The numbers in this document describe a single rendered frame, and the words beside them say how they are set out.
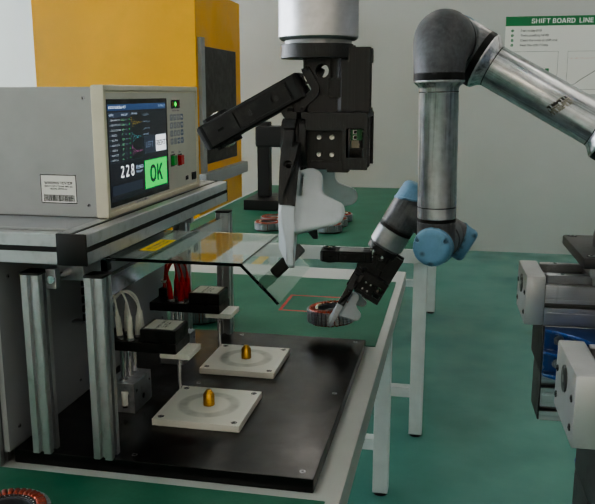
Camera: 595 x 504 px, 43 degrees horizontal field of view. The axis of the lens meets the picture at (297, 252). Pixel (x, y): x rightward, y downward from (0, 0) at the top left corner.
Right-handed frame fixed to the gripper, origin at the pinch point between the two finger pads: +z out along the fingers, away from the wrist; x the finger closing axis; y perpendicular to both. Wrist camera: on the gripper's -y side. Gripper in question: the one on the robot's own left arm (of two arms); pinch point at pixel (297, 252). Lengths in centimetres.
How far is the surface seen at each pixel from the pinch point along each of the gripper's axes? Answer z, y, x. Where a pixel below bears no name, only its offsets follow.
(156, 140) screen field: -7, -36, 58
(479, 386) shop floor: 116, 37, 263
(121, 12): -65, -182, 397
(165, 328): 23, -30, 43
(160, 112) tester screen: -12, -36, 61
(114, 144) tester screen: -8, -36, 41
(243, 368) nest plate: 37, -22, 63
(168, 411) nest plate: 37, -29, 41
